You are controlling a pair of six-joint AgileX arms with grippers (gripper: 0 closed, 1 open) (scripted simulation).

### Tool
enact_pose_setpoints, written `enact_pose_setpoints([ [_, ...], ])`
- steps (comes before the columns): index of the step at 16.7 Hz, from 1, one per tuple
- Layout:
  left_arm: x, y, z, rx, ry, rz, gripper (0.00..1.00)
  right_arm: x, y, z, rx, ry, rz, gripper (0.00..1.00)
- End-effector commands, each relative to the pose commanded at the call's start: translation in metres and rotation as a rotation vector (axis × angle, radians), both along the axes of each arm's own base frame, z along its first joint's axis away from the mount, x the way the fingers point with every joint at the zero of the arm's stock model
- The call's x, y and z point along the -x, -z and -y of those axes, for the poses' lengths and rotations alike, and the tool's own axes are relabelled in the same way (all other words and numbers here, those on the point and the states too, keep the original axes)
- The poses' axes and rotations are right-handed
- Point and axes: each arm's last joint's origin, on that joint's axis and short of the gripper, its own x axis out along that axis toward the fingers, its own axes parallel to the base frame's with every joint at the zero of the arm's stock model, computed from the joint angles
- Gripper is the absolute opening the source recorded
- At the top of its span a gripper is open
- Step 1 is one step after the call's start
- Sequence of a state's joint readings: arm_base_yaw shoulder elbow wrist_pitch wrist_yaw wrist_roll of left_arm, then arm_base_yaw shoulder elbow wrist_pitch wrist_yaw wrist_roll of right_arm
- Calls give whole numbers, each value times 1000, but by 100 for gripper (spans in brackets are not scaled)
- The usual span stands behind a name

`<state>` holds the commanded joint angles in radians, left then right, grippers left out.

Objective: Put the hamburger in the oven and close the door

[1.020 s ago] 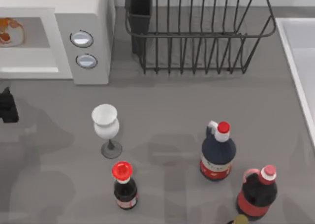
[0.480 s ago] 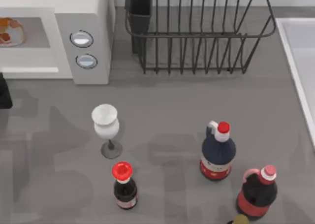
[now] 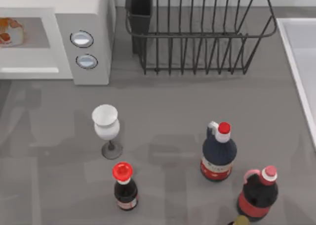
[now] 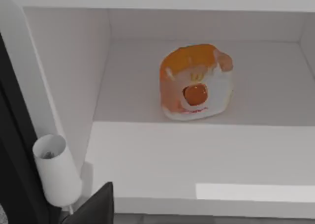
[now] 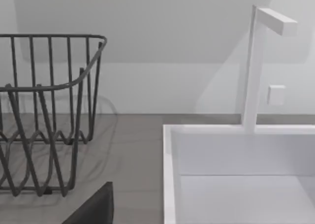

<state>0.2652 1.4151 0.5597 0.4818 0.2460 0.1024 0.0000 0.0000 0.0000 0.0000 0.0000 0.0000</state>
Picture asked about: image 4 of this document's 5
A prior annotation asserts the orange and white snack bag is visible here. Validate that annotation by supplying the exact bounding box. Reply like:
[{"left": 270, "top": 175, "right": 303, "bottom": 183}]
[{"left": 159, "top": 43, "right": 234, "bottom": 121}]

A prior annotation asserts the white open cabinet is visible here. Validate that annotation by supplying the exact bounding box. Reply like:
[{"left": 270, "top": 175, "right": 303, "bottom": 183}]
[{"left": 0, "top": 0, "right": 315, "bottom": 220}]

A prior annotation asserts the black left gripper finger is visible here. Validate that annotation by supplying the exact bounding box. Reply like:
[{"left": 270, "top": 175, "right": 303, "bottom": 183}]
[{"left": 61, "top": 181, "right": 115, "bottom": 224}]

